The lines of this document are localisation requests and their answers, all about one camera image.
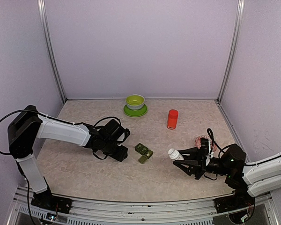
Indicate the red pill bottle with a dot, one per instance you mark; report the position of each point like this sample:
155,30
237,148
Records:
172,119

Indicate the right aluminium frame post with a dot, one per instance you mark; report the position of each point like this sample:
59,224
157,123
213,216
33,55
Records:
232,51

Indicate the green saucer plate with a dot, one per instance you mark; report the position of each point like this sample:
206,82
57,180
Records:
135,113

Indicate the green and white bowl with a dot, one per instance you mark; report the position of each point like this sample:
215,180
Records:
135,102

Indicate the aluminium frame post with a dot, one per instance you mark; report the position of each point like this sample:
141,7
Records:
232,51
49,46

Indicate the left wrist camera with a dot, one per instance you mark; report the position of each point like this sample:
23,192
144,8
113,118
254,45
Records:
125,135

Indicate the small white pill bottle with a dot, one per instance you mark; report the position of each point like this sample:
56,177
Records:
175,154

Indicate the red patterned oval tin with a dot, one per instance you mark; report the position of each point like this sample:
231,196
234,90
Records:
198,142

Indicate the front aluminium rail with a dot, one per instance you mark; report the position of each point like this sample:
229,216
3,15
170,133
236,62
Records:
96,212

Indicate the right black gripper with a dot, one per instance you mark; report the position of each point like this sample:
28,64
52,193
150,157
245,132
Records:
198,167

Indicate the green weekly pill organizer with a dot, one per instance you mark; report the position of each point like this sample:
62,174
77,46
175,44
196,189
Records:
143,150

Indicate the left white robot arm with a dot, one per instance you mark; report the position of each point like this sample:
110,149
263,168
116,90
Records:
30,125

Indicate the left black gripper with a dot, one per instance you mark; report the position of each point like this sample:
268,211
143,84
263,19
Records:
120,156

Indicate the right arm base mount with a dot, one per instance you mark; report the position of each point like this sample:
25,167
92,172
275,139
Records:
233,202

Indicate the left aluminium frame post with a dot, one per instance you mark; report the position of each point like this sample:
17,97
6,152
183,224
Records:
49,46

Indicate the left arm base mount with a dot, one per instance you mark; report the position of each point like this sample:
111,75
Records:
53,203

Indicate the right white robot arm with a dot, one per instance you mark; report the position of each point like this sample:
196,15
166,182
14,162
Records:
253,178

